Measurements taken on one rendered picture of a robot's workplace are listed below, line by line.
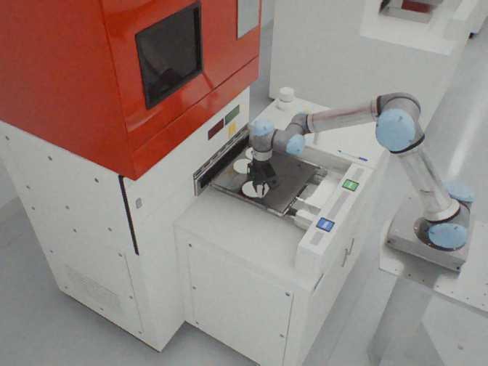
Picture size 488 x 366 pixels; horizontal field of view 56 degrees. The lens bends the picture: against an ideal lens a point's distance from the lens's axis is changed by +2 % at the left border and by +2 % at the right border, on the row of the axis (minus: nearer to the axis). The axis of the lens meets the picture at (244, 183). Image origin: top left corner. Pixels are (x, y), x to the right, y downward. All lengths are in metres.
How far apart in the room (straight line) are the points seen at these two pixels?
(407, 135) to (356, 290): 1.48
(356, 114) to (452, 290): 0.73
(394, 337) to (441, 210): 0.92
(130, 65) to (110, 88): 0.08
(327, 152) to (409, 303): 0.74
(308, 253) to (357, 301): 1.12
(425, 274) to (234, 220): 0.77
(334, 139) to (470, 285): 0.82
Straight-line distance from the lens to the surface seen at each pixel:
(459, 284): 1.88
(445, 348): 2.69
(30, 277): 2.96
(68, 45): 1.36
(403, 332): 2.33
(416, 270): 1.85
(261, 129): 1.62
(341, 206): 1.80
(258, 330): 2.10
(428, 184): 1.57
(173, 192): 1.79
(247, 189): 1.90
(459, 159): 3.91
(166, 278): 2.06
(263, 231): 1.85
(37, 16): 1.40
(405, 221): 1.92
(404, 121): 1.43
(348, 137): 2.15
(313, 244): 1.64
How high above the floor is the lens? 2.19
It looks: 42 degrees down
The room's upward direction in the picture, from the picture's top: 1 degrees clockwise
